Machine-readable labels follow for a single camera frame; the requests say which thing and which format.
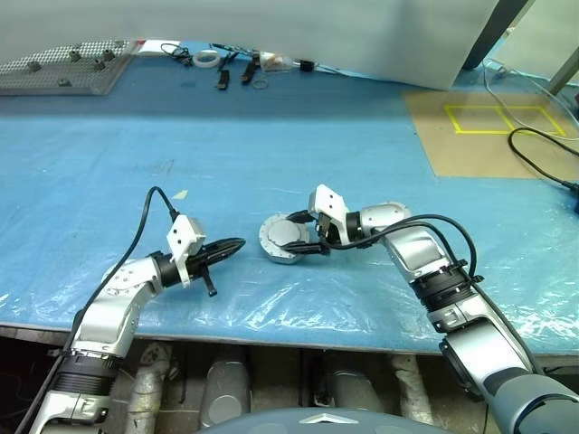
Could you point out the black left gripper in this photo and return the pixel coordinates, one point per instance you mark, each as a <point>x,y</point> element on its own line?
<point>199,264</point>

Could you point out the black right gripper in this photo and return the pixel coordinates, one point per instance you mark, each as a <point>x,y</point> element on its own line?
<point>332,235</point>

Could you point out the silver motor rotor cover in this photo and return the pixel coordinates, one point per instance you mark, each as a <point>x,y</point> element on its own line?
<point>285,235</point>

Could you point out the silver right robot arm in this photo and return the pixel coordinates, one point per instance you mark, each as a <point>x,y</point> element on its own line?
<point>416,253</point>

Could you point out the small pale tape scrap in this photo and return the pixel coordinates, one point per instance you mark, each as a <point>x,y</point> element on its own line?
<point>181,195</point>

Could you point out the clear plastic film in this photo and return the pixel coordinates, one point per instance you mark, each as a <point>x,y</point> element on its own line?
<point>271,312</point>

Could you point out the blue foam mat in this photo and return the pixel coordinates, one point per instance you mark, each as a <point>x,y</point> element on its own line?
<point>316,135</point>

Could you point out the grey rounded robot leg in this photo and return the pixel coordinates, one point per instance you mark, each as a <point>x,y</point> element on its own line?
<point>226,391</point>
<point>353,391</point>

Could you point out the black hand tool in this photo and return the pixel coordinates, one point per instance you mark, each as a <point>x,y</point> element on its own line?
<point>247,78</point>
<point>223,81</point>

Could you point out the small black box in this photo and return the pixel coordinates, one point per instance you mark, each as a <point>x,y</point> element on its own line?
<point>307,66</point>

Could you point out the foil wrapped pipe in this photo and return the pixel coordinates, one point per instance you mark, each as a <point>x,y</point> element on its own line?
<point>147,398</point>
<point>409,393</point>

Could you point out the clear plastic bag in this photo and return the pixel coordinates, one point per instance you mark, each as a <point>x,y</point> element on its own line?
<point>278,63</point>

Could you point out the yellow tape squares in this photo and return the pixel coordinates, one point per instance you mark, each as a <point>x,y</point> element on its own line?
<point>453,119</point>

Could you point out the brown cardboard sheet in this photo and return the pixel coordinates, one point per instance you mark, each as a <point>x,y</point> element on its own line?
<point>475,153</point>

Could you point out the grey robot torso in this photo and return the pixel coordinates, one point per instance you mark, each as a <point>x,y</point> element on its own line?
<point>316,422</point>

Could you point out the white tape roll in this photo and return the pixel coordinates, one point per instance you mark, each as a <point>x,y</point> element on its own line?
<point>199,61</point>

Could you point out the large white sheet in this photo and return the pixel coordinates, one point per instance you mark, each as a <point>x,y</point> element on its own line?
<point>271,22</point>

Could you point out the small dark board fixture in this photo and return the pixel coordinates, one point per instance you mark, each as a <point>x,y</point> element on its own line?
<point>63,82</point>
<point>99,64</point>
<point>74,55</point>
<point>33,67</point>
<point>108,54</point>

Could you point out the grey perforated board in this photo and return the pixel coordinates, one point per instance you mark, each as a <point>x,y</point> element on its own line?
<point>45,77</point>

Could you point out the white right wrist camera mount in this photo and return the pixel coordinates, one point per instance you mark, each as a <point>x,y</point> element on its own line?
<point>328,201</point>

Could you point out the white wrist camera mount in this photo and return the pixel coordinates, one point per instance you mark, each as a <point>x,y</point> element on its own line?
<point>328,201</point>
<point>181,235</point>

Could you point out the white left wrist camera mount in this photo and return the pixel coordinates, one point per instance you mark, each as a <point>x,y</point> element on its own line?
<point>181,235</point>

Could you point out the dark upright post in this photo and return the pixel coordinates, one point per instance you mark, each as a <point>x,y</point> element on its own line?
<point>490,36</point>

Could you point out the grey upright post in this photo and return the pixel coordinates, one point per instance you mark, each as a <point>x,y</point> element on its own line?
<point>561,74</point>

